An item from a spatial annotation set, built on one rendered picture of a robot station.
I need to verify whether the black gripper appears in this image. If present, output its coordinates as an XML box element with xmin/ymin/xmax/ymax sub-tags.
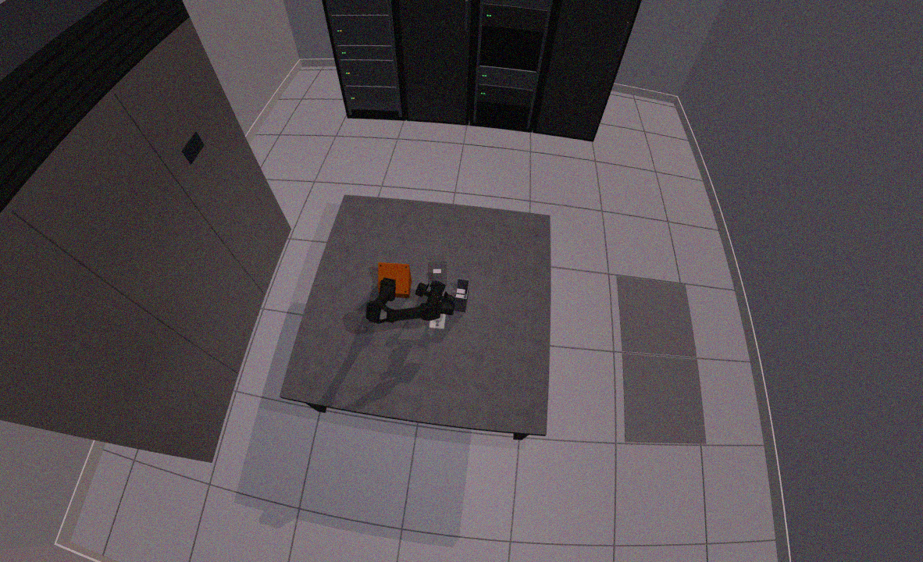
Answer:
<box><xmin>415</xmin><ymin>283</ymin><xmax>454</xmax><ymax>303</ymax></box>

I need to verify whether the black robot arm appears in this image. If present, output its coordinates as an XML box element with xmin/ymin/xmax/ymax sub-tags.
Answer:
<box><xmin>366</xmin><ymin>278</ymin><xmax>454</xmax><ymax>324</ymax></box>

